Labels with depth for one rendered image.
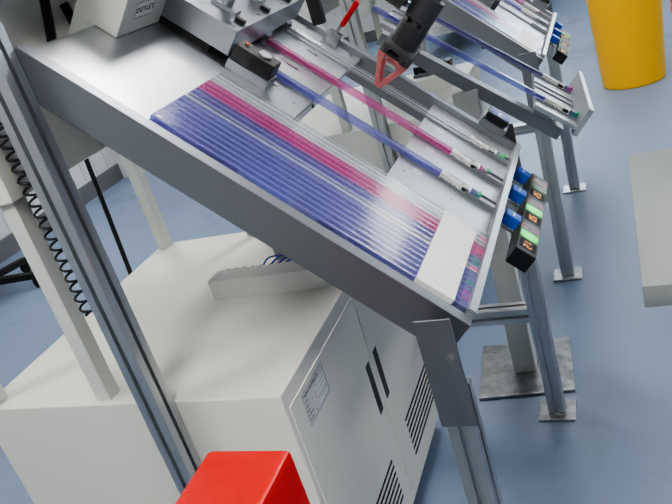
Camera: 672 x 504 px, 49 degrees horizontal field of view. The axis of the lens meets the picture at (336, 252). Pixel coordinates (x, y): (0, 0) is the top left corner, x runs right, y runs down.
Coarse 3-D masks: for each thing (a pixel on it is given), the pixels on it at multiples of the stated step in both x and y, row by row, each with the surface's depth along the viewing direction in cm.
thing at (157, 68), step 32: (96, 32) 113; (160, 32) 123; (288, 32) 147; (64, 64) 102; (96, 64) 106; (128, 64) 110; (160, 64) 114; (192, 64) 119; (224, 64) 124; (288, 64) 136; (320, 64) 143; (128, 96) 103; (160, 96) 107; (288, 96) 126
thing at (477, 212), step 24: (432, 120) 146; (456, 120) 153; (408, 144) 133; (456, 144) 143; (408, 168) 126; (456, 168) 135; (504, 168) 145; (432, 192) 123; (456, 192) 127; (480, 216) 124
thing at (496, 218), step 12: (516, 144) 152; (516, 156) 146; (504, 180) 137; (504, 192) 131; (504, 204) 127; (492, 216) 125; (492, 228) 118; (492, 240) 115; (492, 252) 112; (480, 264) 109; (480, 276) 105; (480, 288) 103; (468, 312) 98
